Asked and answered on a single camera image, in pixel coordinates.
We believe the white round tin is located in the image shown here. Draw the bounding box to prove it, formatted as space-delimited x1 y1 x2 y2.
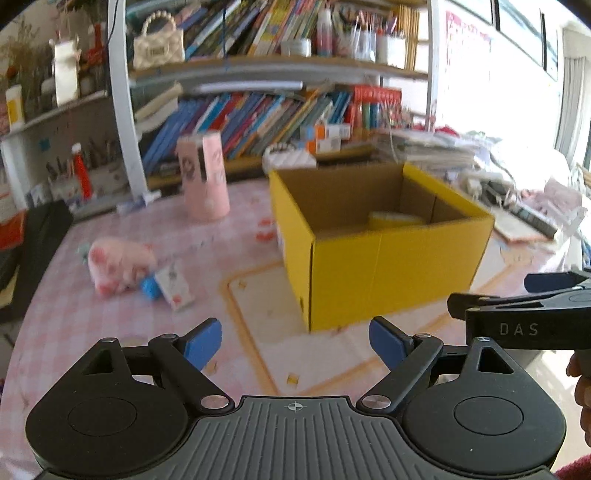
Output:
281 39 312 58

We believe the row of leaning books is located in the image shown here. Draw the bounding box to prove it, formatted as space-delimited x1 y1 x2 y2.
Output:
141 85 356 174

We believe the red folder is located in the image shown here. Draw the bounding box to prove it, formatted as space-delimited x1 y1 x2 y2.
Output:
0 210 26 250

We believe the pink fluffy cloth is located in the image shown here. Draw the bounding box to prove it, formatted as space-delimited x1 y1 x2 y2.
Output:
545 179 583 222

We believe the person's right forearm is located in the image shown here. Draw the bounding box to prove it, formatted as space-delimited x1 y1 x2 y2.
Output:
551 459 591 480

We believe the small white carton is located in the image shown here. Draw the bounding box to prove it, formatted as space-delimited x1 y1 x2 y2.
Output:
154 261 195 312

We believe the orange and white carton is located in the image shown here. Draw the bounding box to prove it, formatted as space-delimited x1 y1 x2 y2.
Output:
300 122 352 141
307 137 342 154

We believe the white power strip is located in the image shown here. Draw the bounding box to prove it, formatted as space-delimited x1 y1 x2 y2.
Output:
457 168 509 204

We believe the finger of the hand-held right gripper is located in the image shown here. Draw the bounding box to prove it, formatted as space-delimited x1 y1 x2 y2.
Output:
447 286 591 320
525 271 591 294

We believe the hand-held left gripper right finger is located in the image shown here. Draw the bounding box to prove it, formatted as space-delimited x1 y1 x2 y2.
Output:
357 316 528 415

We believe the printed paper sheet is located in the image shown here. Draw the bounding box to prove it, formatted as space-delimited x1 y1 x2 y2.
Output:
496 208 555 244

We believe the large pink pig plush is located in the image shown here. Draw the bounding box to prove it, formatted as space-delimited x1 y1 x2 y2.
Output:
88 237 158 296

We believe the black flat case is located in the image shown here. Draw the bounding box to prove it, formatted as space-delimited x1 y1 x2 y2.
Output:
0 199 74 324

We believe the cream cloth bag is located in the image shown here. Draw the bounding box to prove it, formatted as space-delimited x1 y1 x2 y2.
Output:
50 39 81 107

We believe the person's right hand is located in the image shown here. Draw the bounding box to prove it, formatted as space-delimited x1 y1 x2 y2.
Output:
567 351 591 448

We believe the white wooden bookshelf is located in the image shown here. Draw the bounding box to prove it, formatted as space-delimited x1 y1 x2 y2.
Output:
106 0 439 195

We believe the blue packet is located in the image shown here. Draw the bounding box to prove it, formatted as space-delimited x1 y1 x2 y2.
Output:
141 273 162 301

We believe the red boxed book set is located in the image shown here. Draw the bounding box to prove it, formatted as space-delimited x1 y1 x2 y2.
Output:
351 85 402 130

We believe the pink checked tablecloth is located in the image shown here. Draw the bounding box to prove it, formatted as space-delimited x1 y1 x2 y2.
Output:
0 178 573 462

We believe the stack of paper booklets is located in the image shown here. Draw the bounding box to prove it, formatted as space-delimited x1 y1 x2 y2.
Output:
374 129 481 171

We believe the white quilted purse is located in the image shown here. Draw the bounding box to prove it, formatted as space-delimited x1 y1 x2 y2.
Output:
262 143 318 172

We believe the row of upper shelf books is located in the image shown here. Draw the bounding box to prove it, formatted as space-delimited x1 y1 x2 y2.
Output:
178 0 324 61

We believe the pink cylindrical humidifier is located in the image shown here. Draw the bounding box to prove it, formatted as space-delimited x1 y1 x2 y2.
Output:
176 130 230 220

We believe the yellow tape roll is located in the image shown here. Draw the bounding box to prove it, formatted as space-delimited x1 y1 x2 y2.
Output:
368 211 428 230

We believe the wall poster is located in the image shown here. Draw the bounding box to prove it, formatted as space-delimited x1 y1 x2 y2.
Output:
443 9 492 116

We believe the cream lying book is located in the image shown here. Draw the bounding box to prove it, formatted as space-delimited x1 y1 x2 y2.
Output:
134 82 183 123

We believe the white pen holder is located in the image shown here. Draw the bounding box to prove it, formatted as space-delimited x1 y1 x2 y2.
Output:
88 161 125 192
48 178 81 204

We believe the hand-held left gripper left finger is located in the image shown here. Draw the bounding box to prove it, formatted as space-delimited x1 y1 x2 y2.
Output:
82 318 235 415

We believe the yellow cardboard box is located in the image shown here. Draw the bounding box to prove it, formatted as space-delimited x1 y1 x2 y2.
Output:
269 162 496 332

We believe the white jar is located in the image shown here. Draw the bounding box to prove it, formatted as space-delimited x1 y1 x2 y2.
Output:
6 84 25 132

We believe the clear pen cup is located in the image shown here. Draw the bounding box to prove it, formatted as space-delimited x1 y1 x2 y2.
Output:
337 23 377 61

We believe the black phone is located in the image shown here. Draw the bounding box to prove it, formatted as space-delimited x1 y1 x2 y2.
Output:
510 203 559 238

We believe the cream quilted handbag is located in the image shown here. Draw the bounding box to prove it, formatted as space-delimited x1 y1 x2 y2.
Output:
133 11 185 71

